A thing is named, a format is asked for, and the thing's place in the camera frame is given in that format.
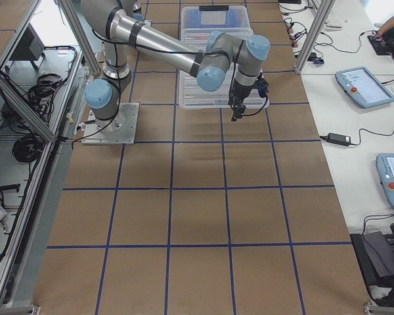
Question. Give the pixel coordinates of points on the black box latch handle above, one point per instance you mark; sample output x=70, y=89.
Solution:
x=213, y=8

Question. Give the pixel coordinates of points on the clear plastic storage box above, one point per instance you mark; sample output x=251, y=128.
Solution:
x=234, y=21

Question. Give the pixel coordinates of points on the aluminium frame post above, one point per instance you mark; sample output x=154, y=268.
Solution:
x=313, y=33

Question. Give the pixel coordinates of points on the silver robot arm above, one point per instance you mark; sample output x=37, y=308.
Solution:
x=114, y=24

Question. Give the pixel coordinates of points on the black power adapter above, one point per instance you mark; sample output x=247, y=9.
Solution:
x=342, y=140

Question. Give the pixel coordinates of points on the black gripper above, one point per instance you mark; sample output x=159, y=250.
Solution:
x=239, y=90

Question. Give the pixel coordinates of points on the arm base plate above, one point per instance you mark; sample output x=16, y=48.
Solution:
x=121, y=131

